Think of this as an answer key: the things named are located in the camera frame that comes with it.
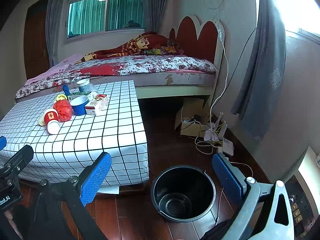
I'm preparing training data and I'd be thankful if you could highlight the grey curtain by window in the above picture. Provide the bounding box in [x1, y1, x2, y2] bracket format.
[143, 0, 168, 33]

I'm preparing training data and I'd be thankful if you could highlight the white grid tablecloth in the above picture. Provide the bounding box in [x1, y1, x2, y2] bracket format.
[1, 80, 149, 186]

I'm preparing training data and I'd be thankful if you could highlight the bed with floral sheet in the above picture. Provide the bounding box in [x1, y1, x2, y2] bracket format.
[16, 55, 217, 99]

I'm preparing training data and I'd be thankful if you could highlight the yellow knotted cloth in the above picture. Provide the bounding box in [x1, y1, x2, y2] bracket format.
[55, 94, 68, 102]

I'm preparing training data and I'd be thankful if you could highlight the black trash bucket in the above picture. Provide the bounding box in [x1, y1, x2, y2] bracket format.
[150, 165, 216, 223]

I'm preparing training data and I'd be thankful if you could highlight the white charging cable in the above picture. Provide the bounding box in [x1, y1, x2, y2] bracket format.
[209, 17, 230, 131]

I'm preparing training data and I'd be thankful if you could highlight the green white carton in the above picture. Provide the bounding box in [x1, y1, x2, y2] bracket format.
[67, 92, 92, 102]

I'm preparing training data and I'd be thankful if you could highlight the red paper cup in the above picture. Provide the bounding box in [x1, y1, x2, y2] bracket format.
[43, 109, 60, 135]

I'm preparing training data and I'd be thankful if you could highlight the white power strip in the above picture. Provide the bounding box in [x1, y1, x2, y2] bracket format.
[217, 138, 234, 156]

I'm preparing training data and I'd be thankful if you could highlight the red white cigarette box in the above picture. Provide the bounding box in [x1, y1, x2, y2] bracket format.
[85, 94, 109, 115]

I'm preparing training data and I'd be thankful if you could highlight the blue knotted cloth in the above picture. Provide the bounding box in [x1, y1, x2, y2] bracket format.
[62, 85, 70, 96]

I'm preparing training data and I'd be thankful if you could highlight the green curtained window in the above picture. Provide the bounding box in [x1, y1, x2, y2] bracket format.
[66, 0, 145, 38]

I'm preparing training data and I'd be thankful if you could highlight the red plastic bag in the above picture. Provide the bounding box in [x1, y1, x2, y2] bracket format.
[53, 99, 72, 122]

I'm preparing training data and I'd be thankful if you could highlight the beige knotted cloth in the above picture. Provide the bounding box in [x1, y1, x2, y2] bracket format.
[37, 114, 46, 126]

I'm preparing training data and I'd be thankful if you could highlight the blue patterned paper cup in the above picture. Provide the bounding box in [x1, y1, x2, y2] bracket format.
[76, 79, 91, 92]

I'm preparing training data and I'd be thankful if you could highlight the grey curtain right side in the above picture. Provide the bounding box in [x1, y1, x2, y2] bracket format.
[231, 0, 286, 140]

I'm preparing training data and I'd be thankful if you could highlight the red heart-shaped headboard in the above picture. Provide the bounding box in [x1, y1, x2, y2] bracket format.
[169, 15, 225, 68]

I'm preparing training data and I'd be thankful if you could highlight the red patterned blanket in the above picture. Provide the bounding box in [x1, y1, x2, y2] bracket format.
[76, 31, 184, 64]

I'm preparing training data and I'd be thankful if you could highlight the pink bed sheet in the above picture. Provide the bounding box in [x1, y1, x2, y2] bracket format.
[24, 54, 83, 86]

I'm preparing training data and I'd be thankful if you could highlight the dark wooden door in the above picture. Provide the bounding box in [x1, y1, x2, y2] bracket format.
[23, 0, 50, 80]

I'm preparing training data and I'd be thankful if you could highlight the cardboard box under bed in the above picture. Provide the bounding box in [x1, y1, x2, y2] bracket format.
[175, 98, 210, 138]

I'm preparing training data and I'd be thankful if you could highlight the clear plastic bag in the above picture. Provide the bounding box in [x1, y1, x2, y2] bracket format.
[84, 82, 98, 98]

